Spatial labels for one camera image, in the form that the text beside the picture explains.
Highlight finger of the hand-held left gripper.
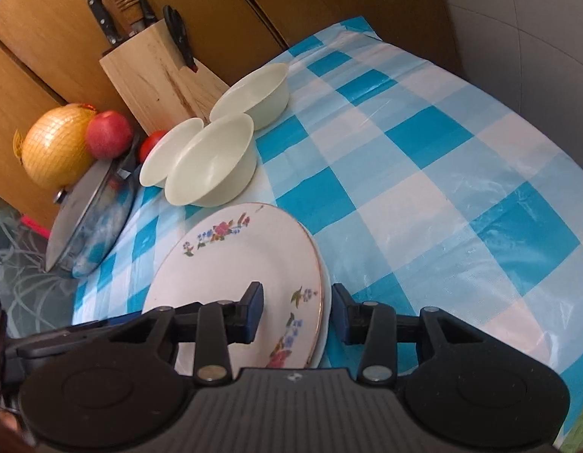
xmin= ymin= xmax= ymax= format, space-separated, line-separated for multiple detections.
xmin=6 ymin=319 xmax=132 ymax=357

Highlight pomelo in yellow net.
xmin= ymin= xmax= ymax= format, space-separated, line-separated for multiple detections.
xmin=13 ymin=104 xmax=102 ymax=191

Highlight wooden knife block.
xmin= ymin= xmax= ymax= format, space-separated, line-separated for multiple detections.
xmin=99 ymin=20 xmax=231 ymax=135

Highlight wooden handled knife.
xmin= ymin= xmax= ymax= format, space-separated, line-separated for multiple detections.
xmin=103 ymin=0 xmax=149 ymax=37

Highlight red apple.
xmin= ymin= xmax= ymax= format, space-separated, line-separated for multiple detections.
xmin=86 ymin=110 xmax=134 ymax=160

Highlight small white bowl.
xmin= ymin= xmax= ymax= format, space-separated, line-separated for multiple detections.
xmin=139 ymin=118 xmax=205 ymax=188

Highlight large white bowl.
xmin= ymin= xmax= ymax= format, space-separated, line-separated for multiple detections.
xmin=210 ymin=63 xmax=291 ymax=131

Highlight medium white bowl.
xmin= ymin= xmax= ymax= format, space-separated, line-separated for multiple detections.
xmin=165 ymin=114 xmax=259 ymax=207

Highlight blue checkered tablecloth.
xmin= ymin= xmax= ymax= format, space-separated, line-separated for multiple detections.
xmin=72 ymin=16 xmax=583 ymax=453

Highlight floral white plate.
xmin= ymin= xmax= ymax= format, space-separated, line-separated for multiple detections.
xmin=142 ymin=202 xmax=326 ymax=370

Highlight red plastic object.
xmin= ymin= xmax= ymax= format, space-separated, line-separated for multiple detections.
xmin=20 ymin=214 xmax=52 ymax=236

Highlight slim black handled knife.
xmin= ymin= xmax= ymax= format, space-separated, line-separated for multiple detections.
xmin=133 ymin=0 xmax=159 ymax=24

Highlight red tomato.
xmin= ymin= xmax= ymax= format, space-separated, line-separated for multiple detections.
xmin=139 ymin=131 xmax=168 ymax=162

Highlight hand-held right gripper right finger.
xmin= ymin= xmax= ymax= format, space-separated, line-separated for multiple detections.
xmin=331 ymin=283 xmax=487 ymax=384

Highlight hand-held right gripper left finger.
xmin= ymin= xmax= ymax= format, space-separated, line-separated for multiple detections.
xmin=110 ymin=282 xmax=265 ymax=385

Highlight black handled scissors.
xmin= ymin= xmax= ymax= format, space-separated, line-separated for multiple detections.
xmin=163 ymin=6 xmax=199 ymax=73

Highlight glass fruit bowl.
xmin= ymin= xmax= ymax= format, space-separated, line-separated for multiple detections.
xmin=45 ymin=151 xmax=142 ymax=278

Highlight plain white plate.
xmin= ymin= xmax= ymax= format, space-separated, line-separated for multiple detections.
xmin=298 ymin=219 xmax=333 ymax=370

